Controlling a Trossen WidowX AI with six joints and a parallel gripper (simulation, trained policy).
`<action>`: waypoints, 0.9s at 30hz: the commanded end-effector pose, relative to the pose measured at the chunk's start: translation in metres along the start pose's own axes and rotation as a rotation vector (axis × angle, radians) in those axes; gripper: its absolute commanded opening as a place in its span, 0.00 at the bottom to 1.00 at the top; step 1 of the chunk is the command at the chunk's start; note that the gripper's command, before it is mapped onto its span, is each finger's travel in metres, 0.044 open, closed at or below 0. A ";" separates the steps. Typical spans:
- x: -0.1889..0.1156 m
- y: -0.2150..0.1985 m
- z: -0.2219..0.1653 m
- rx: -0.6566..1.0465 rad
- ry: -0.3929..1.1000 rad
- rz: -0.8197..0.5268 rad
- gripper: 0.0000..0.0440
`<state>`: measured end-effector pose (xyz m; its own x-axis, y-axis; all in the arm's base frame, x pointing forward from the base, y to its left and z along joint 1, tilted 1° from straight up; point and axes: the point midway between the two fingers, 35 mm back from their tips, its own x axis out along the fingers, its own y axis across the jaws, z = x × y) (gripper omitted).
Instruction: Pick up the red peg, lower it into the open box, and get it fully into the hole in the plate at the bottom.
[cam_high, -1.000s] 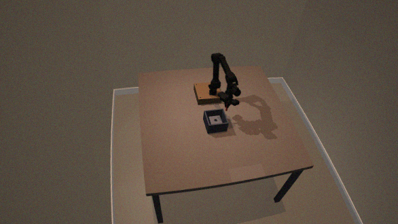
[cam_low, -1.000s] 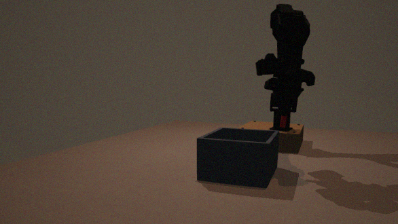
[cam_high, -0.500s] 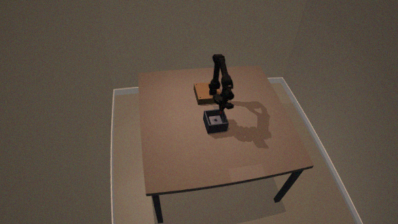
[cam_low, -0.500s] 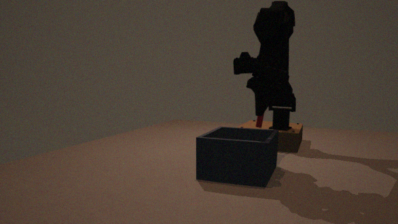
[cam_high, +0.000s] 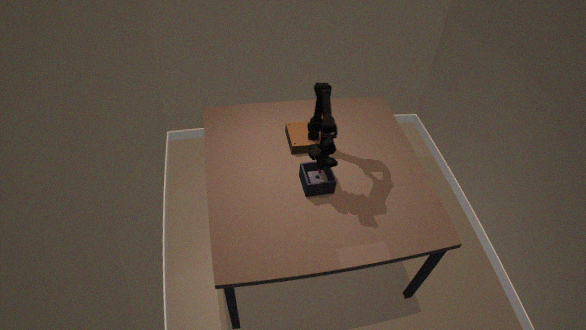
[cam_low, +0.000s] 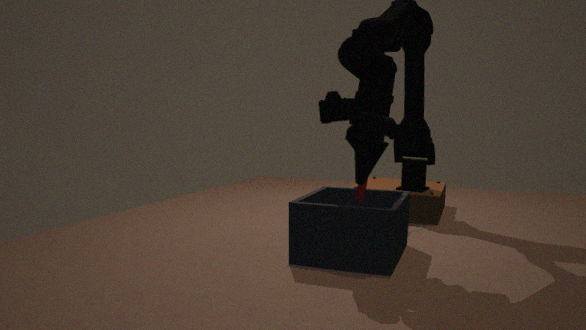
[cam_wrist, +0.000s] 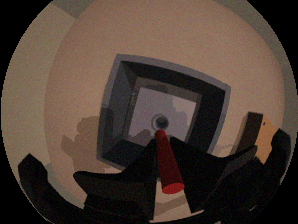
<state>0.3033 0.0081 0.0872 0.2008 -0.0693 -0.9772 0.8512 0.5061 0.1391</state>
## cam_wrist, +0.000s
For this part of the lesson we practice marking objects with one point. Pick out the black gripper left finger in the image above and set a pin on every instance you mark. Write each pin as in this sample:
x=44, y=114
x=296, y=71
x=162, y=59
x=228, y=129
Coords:
x=137, y=183

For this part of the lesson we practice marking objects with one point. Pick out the red peg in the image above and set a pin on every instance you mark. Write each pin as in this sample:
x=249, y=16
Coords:
x=171, y=181

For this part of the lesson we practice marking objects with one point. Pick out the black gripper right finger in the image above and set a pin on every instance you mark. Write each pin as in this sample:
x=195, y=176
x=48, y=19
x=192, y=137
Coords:
x=202, y=173

